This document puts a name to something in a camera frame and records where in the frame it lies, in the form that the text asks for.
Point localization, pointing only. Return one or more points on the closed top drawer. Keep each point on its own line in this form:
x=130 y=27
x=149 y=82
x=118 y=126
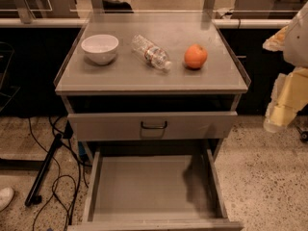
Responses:
x=127 y=126

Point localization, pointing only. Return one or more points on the grey metal drawer cabinet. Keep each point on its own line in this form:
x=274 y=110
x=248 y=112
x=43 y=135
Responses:
x=129 y=85

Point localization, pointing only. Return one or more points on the black metal stand leg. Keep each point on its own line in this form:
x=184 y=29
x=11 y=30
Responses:
x=33 y=193

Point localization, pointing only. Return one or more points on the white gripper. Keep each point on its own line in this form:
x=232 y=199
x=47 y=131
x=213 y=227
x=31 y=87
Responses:
x=296 y=45

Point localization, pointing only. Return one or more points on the black drawer handle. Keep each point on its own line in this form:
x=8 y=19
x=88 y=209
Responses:
x=154 y=127

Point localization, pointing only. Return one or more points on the clear plastic water bottle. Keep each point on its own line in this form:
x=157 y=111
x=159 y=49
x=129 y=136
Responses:
x=151 y=53

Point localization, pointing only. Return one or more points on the white shoe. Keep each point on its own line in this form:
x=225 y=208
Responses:
x=6 y=196

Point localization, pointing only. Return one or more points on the white ceramic bowl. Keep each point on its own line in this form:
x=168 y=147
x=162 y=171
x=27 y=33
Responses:
x=100 y=49

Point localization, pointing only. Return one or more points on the orange fruit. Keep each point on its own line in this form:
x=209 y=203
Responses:
x=195 y=56

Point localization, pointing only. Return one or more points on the open middle drawer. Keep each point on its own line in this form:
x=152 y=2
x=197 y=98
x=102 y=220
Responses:
x=155 y=193

